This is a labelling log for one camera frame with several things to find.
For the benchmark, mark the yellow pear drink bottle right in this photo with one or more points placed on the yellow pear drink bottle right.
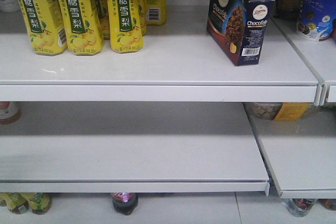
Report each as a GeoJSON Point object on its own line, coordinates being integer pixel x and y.
{"type": "Point", "coordinates": [125, 26]}

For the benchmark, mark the clear cookie tub yellow label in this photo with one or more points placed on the clear cookie tub yellow label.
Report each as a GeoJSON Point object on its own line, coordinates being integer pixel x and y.
{"type": "Point", "coordinates": [277, 111]}

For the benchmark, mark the dark cola bottle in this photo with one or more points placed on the dark cola bottle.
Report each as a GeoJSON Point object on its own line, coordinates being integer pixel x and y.
{"type": "Point", "coordinates": [124, 203]}

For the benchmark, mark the yellow tea bottle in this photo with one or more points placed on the yellow tea bottle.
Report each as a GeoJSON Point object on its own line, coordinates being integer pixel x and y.
{"type": "Point", "coordinates": [15, 203]}
{"type": "Point", "coordinates": [39, 203]}

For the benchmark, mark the yellow pear drink bottle left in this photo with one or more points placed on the yellow pear drink bottle left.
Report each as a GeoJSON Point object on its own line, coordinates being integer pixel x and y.
{"type": "Point", "coordinates": [44, 25]}

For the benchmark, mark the Chocofello cookie box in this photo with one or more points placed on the Chocofello cookie box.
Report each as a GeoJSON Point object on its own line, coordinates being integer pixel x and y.
{"type": "Point", "coordinates": [238, 27]}

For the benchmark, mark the clear water bottle lower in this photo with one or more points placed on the clear water bottle lower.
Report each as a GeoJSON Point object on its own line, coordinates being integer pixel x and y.
{"type": "Point", "coordinates": [300, 207]}

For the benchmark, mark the yellow pear drink bottle middle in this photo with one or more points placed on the yellow pear drink bottle middle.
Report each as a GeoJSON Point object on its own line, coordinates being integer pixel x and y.
{"type": "Point", "coordinates": [82, 27]}

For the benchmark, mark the white store shelving unit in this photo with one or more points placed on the white store shelving unit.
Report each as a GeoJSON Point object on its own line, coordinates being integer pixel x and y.
{"type": "Point", "coordinates": [168, 123]}

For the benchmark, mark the blue Oreo cup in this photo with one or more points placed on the blue Oreo cup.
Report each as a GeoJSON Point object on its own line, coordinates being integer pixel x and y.
{"type": "Point", "coordinates": [316, 20]}

